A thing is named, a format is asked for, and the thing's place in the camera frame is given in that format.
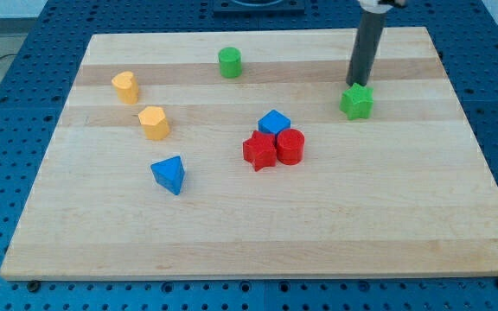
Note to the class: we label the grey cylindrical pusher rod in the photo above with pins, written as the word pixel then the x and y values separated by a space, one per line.
pixel 365 47

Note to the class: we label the green cylinder block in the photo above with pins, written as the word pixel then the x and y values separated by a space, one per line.
pixel 230 62

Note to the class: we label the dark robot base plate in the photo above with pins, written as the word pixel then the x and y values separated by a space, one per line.
pixel 229 7

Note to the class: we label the green star block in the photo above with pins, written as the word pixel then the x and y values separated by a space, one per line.
pixel 357 102

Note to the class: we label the blue triangle block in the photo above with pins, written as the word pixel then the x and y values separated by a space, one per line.
pixel 169 174

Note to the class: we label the blue cube block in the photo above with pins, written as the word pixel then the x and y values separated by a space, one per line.
pixel 273 123

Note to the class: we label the red star block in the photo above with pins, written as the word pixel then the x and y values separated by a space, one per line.
pixel 260 150

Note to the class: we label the wooden board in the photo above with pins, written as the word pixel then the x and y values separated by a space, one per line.
pixel 404 193

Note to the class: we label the yellow hexagon block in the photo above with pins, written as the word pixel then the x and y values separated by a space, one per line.
pixel 154 123

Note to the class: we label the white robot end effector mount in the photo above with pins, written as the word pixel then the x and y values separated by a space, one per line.
pixel 381 6

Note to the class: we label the yellow heart block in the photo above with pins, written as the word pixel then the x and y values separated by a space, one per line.
pixel 126 87

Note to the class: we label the red cylinder block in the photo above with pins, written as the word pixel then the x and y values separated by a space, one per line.
pixel 290 145

